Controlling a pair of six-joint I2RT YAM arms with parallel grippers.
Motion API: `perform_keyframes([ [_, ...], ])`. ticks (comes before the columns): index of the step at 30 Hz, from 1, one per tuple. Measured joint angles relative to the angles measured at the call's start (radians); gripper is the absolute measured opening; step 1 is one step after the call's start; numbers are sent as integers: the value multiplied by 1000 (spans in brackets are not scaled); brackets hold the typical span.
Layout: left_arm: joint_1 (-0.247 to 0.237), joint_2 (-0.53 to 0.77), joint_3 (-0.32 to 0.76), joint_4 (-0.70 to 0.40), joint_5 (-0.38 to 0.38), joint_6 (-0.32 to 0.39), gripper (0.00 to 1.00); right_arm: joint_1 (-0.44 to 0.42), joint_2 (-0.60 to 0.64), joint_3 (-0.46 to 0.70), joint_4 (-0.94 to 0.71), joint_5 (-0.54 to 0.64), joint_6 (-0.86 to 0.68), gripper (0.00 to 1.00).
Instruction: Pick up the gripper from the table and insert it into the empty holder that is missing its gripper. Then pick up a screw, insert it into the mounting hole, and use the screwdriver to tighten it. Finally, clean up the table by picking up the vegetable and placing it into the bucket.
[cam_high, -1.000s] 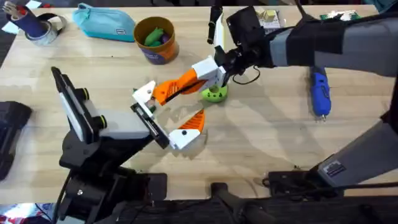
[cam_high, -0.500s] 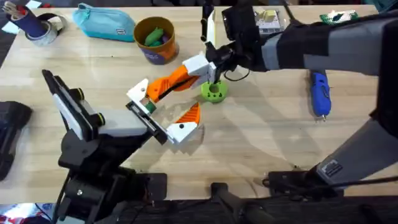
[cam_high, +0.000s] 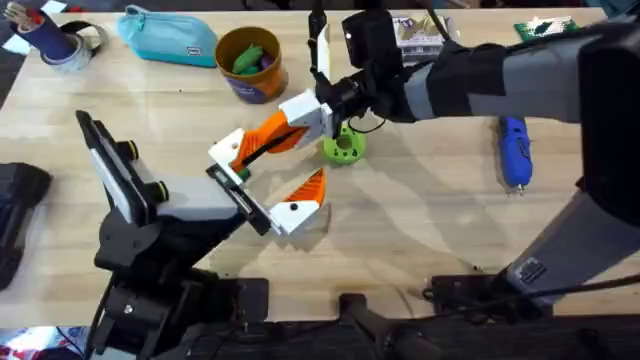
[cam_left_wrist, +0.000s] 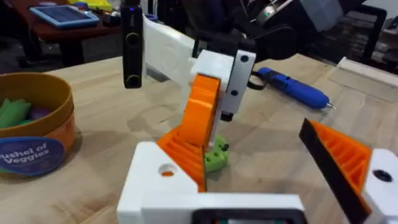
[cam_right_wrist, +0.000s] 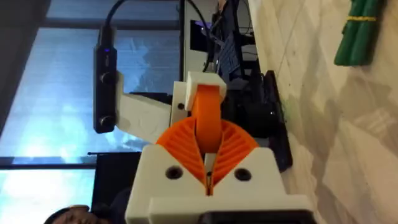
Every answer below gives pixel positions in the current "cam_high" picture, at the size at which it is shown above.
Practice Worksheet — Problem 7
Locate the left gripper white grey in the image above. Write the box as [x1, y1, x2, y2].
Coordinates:
[130, 128, 329, 238]

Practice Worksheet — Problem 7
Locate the orange ribbed wedge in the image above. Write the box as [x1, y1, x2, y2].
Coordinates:
[229, 127, 301, 175]

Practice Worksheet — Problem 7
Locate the blue electric screwdriver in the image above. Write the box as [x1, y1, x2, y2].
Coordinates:
[497, 115, 534, 195]

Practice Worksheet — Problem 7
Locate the green disc with holes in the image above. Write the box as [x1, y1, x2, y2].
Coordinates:
[322, 122, 367, 167]

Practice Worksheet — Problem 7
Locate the orange tub with toys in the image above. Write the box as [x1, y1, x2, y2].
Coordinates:
[214, 26, 290, 106]

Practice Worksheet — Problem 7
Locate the right wrist black upright plate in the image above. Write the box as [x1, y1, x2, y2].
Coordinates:
[306, 0, 332, 82]

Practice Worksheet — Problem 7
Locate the wrist black upright plate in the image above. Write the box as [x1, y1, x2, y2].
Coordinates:
[74, 109, 170, 227]
[306, 0, 332, 82]

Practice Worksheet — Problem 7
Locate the box with white purple contents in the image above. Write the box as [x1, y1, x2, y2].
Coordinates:
[392, 16, 452, 67]

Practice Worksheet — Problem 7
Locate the left wrist black upright plate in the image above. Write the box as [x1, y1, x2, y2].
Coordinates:
[74, 109, 170, 227]

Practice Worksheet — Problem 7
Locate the teal zip bag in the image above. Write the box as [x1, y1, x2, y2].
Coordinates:
[116, 4, 220, 69]

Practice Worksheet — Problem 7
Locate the grey tape roll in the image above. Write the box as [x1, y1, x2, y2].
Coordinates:
[42, 20, 111, 74]

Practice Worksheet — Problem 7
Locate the black bulky object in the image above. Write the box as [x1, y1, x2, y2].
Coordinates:
[0, 161, 54, 292]

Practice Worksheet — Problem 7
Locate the green board with blocks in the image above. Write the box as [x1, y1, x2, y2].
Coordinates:
[513, 15, 582, 43]

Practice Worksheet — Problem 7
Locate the dark blue pen cup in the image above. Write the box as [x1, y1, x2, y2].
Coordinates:
[2, 1, 77, 62]

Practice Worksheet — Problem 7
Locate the white paper sheet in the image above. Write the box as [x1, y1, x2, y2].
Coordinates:
[1, 33, 32, 57]

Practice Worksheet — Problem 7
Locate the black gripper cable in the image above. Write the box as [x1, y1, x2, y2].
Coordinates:
[346, 113, 387, 136]

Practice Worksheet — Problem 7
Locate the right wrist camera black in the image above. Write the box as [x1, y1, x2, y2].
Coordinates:
[341, 8, 404, 71]

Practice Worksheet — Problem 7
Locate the black stand post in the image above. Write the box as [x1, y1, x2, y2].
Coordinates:
[338, 293, 401, 360]

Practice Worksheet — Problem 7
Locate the black rail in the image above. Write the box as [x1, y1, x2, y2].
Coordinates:
[189, 294, 640, 360]

